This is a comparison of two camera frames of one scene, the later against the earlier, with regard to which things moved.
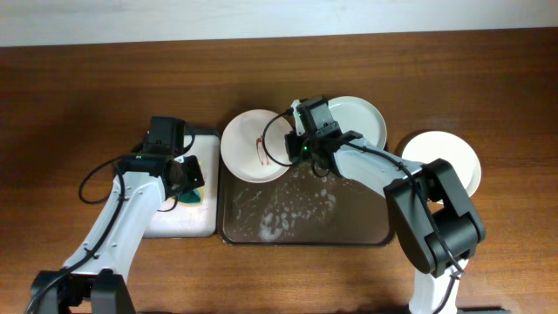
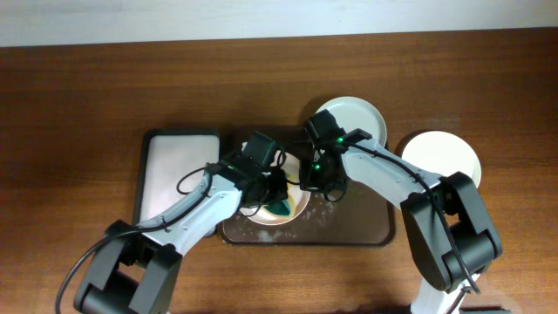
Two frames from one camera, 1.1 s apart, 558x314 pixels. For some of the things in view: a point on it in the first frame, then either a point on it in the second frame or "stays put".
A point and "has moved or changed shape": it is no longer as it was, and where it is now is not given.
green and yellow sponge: [193, 198] has moved or changed shape
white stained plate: [427, 146] stays put
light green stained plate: [361, 116] stays put
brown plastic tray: [301, 208] stays put
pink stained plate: [253, 146] to [298, 198]
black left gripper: [196, 178] to [279, 192]
